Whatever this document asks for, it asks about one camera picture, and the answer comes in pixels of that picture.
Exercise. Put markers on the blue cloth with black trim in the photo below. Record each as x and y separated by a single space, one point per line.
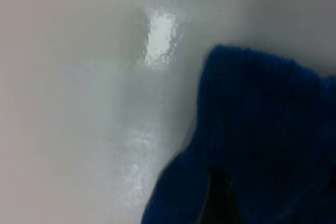
262 129

